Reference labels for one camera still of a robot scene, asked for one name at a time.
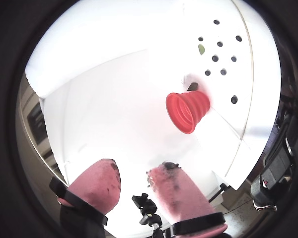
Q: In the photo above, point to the pink-tipped gripper finger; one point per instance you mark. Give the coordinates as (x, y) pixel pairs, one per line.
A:
(94, 191)
(181, 198)

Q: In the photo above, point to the dark blueberry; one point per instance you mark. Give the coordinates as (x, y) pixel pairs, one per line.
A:
(234, 99)
(200, 39)
(215, 58)
(238, 38)
(216, 22)
(223, 72)
(207, 73)
(234, 59)
(219, 44)

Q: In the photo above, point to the red collapsible silicone cup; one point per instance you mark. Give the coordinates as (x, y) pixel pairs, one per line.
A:
(188, 111)

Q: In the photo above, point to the dark olive leaf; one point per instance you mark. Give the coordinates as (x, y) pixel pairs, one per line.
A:
(193, 86)

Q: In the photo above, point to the light green leaf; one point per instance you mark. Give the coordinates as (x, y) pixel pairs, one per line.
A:
(201, 49)

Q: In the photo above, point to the black tripod with mount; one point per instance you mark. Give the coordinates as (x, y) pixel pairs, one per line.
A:
(145, 202)

